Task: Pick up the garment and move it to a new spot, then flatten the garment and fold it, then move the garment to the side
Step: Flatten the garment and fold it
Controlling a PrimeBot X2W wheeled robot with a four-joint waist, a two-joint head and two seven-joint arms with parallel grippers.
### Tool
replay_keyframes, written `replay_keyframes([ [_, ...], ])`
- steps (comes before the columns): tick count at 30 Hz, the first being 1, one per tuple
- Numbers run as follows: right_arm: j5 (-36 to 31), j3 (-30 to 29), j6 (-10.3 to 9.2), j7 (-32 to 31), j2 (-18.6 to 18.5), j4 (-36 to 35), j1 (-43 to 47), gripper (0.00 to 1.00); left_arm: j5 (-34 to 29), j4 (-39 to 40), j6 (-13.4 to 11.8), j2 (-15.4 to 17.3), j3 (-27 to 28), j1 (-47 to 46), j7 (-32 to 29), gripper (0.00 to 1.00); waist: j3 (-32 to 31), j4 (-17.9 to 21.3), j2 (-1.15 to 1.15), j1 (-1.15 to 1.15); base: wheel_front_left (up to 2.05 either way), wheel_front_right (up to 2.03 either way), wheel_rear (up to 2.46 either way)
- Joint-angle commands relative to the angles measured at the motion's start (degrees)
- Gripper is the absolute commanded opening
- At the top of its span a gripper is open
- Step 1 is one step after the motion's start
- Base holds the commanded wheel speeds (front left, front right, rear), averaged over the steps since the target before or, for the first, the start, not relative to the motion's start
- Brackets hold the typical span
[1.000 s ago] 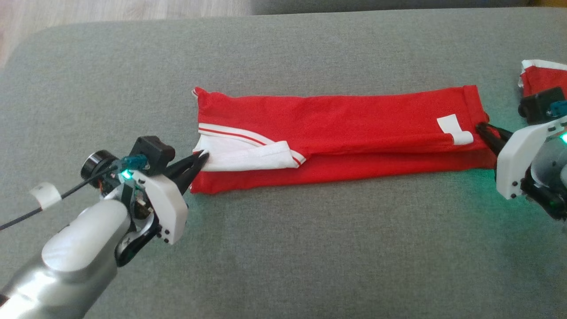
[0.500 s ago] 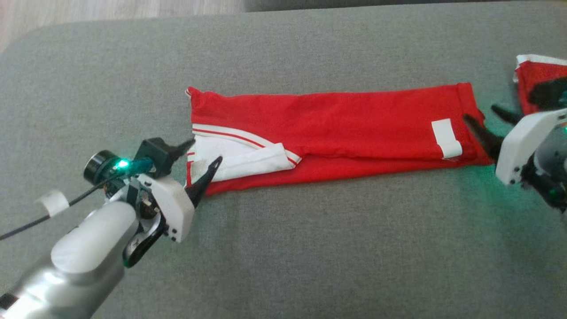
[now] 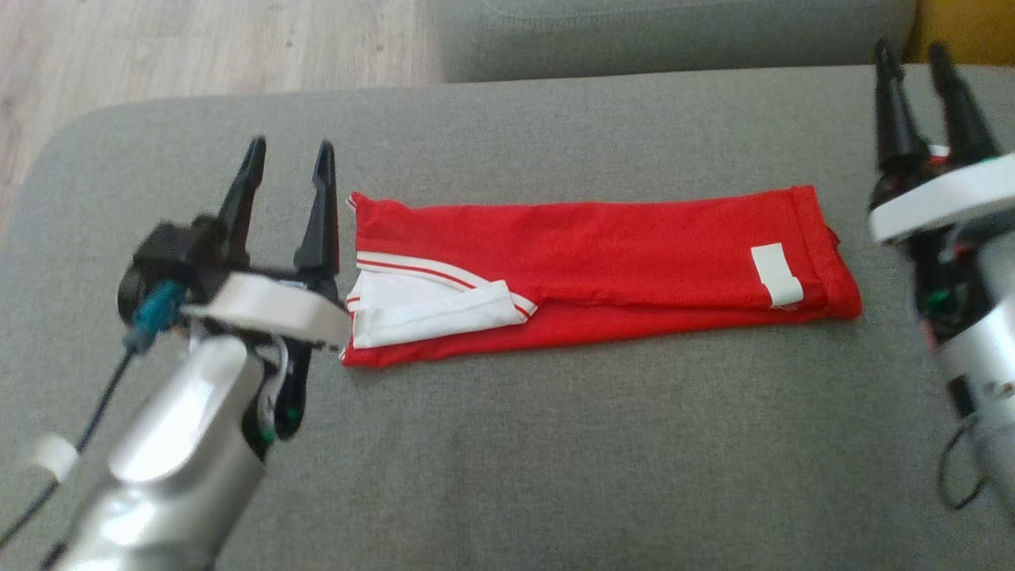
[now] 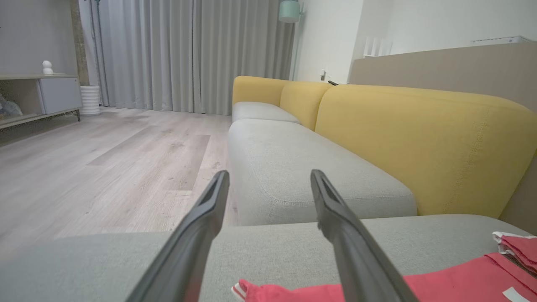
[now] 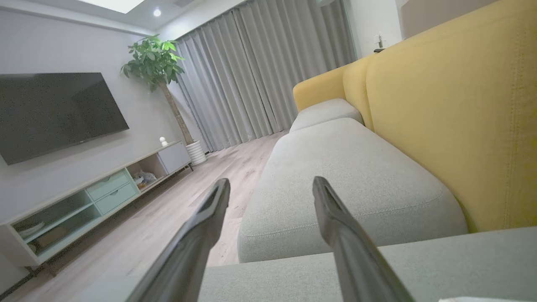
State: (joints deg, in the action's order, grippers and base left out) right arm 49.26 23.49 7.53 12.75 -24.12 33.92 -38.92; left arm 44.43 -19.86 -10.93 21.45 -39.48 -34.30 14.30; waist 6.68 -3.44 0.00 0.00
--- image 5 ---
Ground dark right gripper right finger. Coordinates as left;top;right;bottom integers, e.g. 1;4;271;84
313;176;416;302

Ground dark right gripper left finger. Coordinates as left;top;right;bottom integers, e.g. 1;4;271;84
126;178;230;302

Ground medium grey sofa seat cushion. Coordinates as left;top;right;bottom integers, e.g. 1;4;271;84
238;117;468;264

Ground crumpled bag in cabinet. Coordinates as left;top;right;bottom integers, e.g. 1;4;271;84
133;170;157;187

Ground large grey sofa seat cushion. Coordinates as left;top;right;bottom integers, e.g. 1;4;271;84
80;226;537;302

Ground pale green tv cabinet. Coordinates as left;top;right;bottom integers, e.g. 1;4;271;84
0;141;194;277

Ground white ribbed plant pot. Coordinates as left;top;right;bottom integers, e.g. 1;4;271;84
185;140;208;166

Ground brown box in cabinet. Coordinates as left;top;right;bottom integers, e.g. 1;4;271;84
36;226;70;248

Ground small grey sofa seat cushion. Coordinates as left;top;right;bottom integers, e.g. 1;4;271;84
289;99;363;133

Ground stacked plates in cabinet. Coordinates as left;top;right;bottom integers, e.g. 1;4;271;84
18;221;45;238

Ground narrow yellow sofa backrest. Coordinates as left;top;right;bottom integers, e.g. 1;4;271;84
343;55;375;130

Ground yellow sofa armrest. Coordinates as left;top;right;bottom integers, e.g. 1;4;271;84
293;65;349;112

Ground wide yellow sofa backrest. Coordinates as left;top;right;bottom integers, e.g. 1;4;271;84
365;0;537;233

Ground black flat screen television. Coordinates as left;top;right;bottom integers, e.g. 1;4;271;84
0;72;130;165

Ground green leafy indoor tree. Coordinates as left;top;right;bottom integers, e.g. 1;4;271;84
121;34;196;145

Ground grey pleated curtain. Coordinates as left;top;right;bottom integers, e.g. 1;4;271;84
174;0;357;152

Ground rectangular ceiling light panel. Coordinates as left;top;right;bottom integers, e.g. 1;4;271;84
80;0;145;14

